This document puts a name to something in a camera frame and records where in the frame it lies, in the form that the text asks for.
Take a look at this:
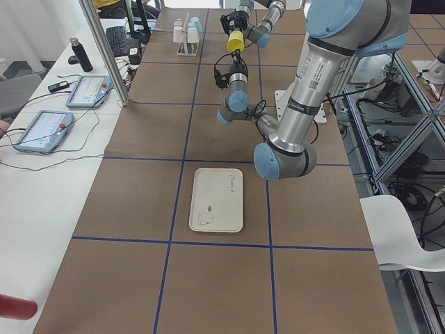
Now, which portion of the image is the cream plastic tray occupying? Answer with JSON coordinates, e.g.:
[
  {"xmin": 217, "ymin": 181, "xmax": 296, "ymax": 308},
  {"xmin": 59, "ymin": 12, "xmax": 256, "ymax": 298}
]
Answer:
[{"xmin": 189, "ymin": 168, "xmax": 243, "ymax": 233}]

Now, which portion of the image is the white plastic cup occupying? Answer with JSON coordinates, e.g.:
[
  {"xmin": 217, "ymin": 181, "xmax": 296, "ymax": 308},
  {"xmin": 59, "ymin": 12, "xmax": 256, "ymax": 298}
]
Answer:
[{"xmin": 187, "ymin": 27, "xmax": 200, "ymax": 44}]

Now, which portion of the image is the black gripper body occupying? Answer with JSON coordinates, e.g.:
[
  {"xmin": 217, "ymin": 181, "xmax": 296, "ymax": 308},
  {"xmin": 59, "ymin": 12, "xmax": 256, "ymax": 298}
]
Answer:
[
  {"xmin": 231, "ymin": 50, "xmax": 246, "ymax": 75},
  {"xmin": 220, "ymin": 10, "xmax": 248, "ymax": 34}
]

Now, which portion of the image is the white chair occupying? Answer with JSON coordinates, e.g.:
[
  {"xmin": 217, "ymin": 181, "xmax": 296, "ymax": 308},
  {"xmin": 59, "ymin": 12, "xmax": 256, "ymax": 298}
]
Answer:
[{"xmin": 360, "ymin": 195, "xmax": 444, "ymax": 272}]

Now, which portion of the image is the black water bottle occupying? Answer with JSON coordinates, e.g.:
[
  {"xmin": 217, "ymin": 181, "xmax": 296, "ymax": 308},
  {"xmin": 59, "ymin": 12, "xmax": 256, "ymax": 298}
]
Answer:
[{"xmin": 70, "ymin": 38, "xmax": 93, "ymax": 72}]

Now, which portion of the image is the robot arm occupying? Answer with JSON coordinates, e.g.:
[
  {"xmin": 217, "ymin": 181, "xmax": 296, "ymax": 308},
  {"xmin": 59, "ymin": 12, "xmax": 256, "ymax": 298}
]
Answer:
[
  {"xmin": 220, "ymin": 0, "xmax": 286, "ymax": 52},
  {"xmin": 217, "ymin": 1, "xmax": 411, "ymax": 180}
]

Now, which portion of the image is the white wire cup rack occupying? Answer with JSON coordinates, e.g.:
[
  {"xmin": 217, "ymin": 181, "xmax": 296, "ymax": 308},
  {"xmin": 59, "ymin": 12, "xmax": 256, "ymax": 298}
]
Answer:
[{"xmin": 177, "ymin": 13, "xmax": 203, "ymax": 56}]

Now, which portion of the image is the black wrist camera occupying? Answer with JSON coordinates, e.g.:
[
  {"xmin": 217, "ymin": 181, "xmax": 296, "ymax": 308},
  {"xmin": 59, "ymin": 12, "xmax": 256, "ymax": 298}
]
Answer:
[{"xmin": 213, "ymin": 68, "xmax": 230, "ymax": 89}]

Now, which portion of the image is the yellow plastic cup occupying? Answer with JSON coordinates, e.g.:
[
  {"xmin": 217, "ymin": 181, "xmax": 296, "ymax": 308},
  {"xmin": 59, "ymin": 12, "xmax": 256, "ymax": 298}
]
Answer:
[{"xmin": 226, "ymin": 30, "xmax": 245, "ymax": 53}]

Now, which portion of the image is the black keyboard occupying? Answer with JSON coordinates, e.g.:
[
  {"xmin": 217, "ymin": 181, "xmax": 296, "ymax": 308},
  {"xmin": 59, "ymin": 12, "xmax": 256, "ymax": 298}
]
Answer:
[{"xmin": 106, "ymin": 26, "xmax": 129, "ymax": 58}]

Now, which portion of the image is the light blue plastic cup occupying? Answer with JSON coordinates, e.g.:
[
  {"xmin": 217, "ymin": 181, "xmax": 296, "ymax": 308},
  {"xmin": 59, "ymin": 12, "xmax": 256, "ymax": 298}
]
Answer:
[{"xmin": 188, "ymin": 21, "xmax": 202, "ymax": 33}]

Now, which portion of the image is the upper teach pendant tablet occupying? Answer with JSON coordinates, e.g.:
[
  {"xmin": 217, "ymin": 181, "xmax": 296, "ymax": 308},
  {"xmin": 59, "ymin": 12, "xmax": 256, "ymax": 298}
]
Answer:
[{"xmin": 65, "ymin": 75, "xmax": 113, "ymax": 109}]

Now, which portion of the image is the teach pendant tablet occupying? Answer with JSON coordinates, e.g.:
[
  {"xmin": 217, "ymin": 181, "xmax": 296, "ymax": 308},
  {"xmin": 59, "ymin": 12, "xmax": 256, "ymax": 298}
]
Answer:
[
  {"xmin": 13, "ymin": 110, "xmax": 74, "ymax": 154},
  {"xmin": 65, "ymin": 75, "xmax": 113, "ymax": 109}
]

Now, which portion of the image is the pink plastic cup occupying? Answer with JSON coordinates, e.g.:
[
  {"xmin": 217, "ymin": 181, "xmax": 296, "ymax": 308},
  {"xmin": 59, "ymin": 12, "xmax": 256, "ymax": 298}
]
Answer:
[{"xmin": 173, "ymin": 26, "xmax": 184, "ymax": 44}]

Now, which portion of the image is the lower teach pendant tablet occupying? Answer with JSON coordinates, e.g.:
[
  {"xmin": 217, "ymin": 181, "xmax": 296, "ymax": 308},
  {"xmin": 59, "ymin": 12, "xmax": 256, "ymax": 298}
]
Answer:
[{"xmin": 13, "ymin": 110, "xmax": 74, "ymax": 154}]

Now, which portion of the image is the red cylinder bottle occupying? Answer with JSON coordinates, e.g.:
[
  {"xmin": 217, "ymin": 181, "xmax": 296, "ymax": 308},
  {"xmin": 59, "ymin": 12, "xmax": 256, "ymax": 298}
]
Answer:
[{"xmin": 0, "ymin": 294, "xmax": 38, "ymax": 320}]

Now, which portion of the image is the grey plastic cup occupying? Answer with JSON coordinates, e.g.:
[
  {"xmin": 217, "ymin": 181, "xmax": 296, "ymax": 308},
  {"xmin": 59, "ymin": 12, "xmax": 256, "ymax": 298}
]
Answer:
[{"xmin": 173, "ymin": 19, "xmax": 183, "ymax": 28}]

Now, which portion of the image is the aluminium frame post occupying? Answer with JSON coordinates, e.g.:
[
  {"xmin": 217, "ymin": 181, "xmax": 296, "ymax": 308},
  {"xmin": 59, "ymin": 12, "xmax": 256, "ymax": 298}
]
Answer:
[{"xmin": 78, "ymin": 0, "xmax": 130, "ymax": 106}]

